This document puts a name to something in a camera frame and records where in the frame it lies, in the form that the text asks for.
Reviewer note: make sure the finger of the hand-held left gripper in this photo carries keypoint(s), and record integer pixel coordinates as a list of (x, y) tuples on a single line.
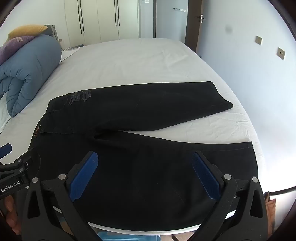
[(25, 162), (5, 149)]

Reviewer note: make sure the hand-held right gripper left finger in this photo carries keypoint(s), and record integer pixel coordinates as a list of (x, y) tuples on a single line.
[(85, 177)]

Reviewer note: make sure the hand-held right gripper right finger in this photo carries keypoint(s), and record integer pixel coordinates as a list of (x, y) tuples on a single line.
[(205, 177)]

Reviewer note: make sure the black denim pants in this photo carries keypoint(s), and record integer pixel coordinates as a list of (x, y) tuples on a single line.
[(138, 104)]

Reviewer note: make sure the person's left hand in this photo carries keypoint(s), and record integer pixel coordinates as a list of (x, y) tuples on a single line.
[(11, 213)]

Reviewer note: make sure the pink fabric item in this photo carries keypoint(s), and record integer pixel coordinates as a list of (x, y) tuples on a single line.
[(270, 206)]

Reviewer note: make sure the blue storage box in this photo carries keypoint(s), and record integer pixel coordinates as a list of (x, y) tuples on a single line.
[(129, 236)]

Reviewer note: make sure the purple pillow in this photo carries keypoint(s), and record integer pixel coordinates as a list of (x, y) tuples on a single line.
[(11, 46)]

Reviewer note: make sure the yellow pillow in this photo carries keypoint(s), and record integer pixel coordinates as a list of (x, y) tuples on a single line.
[(25, 30)]

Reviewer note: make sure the white bed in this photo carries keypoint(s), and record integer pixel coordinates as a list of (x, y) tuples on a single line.
[(138, 62)]

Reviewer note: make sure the grey pillow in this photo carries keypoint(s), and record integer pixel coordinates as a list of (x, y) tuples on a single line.
[(52, 30)]

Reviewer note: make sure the brown door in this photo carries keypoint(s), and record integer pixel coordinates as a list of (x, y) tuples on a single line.
[(193, 32)]

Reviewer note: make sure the white wardrobe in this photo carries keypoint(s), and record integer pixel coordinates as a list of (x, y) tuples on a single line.
[(101, 20)]

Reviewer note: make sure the beige wall socket plate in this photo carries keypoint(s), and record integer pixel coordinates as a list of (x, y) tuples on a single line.
[(281, 53), (258, 40)]

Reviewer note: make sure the wall control panel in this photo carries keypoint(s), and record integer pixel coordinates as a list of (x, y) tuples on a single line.
[(179, 9)]

